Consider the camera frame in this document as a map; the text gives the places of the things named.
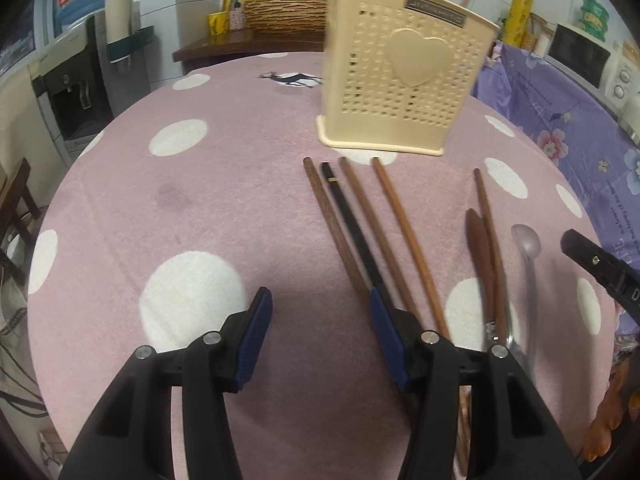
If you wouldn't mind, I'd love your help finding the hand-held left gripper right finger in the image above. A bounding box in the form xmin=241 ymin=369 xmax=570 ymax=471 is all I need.
xmin=369 ymin=290 xmax=583 ymax=480

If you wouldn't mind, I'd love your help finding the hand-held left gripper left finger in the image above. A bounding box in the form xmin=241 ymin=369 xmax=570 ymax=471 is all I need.
xmin=59 ymin=287 xmax=273 ymax=480

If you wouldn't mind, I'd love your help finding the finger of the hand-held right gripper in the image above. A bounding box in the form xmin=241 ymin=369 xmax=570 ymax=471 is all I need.
xmin=560 ymin=229 xmax=640 ymax=321

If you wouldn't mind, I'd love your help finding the thin brown wooden chopstick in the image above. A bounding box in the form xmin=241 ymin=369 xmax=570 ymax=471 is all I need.
xmin=473 ymin=168 xmax=513 ymax=348

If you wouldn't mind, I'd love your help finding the brown wooden spoon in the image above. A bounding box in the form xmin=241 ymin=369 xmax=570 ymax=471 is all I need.
xmin=465 ymin=208 xmax=503 ymax=343

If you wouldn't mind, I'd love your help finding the black chopstick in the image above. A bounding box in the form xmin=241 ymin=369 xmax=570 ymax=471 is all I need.
xmin=320 ymin=161 xmax=407 ymax=313

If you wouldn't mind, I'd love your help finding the dark textured wooden chopstick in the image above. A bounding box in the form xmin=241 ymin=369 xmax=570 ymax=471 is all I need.
xmin=302 ymin=157 xmax=375 ymax=311

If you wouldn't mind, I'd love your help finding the beige plastic utensil holder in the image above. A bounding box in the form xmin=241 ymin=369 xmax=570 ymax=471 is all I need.
xmin=316 ymin=0 xmax=501 ymax=158

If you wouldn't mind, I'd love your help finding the metal spoon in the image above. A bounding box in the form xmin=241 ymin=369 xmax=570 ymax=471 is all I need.
xmin=507 ymin=224 xmax=542 ymax=391

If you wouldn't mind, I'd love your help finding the purple floral cloth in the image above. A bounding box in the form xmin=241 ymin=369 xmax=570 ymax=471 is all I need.
xmin=472 ymin=42 xmax=640 ymax=361

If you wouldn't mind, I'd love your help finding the orange wooden chair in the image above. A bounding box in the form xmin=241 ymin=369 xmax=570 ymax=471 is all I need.
xmin=585 ymin=355 xmax=631 ymax=463

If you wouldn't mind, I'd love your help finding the white microwave oven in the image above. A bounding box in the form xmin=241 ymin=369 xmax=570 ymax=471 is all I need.
xmin=547 ymin=22 xmax=640 ymax=111

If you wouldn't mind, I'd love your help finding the green container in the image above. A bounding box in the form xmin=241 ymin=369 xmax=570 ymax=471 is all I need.
xmin=579 ymin=0 xmax=610 ymax=31

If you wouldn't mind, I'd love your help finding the yellow roll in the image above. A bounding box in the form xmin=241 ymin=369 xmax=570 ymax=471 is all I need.
xmin=501 ymin=0 xmax=534 ymax=46

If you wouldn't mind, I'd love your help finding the wooden stool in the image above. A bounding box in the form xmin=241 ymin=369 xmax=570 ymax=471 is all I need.
xmin=0 ymin=157 xmax=43 ymax=281

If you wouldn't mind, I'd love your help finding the dark wooden side table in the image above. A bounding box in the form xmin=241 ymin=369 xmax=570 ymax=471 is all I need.
xmin=172 ymin=30 xmax=326 ymax=76

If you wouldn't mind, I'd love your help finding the yellow cup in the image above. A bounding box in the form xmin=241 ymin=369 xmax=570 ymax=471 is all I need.
xmin=208 ymin=10 xmax=232 ymax=36

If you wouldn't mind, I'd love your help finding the teal holder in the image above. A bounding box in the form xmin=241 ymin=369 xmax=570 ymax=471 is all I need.
xmin=107 ymin=25 xmax=156 ymax=63

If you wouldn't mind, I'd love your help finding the wicker basket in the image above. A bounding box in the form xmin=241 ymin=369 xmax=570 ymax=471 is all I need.
xmin=242 ymin=0 xmax=328 ymax=36

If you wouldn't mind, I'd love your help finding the white water dispenser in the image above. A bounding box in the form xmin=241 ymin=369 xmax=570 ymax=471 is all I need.
xmin=30 ymin=15 xmax=151 ymax=156

